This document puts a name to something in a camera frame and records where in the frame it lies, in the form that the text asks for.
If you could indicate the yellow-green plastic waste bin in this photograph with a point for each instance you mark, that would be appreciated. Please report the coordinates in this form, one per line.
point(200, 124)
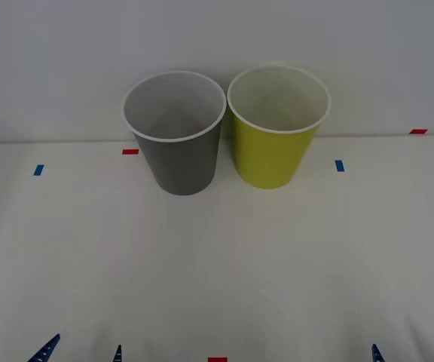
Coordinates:
point(269, 154)

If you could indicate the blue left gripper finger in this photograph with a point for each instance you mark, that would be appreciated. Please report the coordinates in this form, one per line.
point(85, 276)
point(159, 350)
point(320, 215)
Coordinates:
point(45, 350)
point(117, 355)

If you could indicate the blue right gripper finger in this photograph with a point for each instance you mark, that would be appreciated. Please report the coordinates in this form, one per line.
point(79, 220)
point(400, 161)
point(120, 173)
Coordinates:
point(377, 355)

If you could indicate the grey plastic waste bin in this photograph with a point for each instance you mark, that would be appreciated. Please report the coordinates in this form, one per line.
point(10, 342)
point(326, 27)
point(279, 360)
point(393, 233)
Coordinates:
point(181, 162)

